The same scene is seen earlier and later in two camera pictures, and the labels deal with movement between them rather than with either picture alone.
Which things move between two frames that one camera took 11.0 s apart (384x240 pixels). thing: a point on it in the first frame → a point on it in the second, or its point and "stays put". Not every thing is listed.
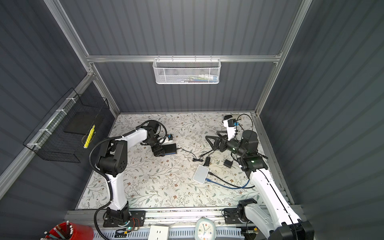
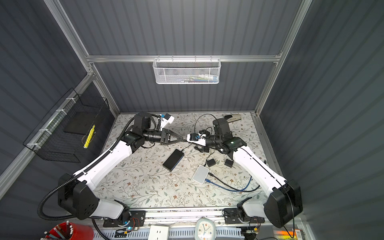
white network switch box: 200,174 stays put
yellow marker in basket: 89,137 stays put
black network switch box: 169,149 → 173,160
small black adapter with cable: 228,163 stays put
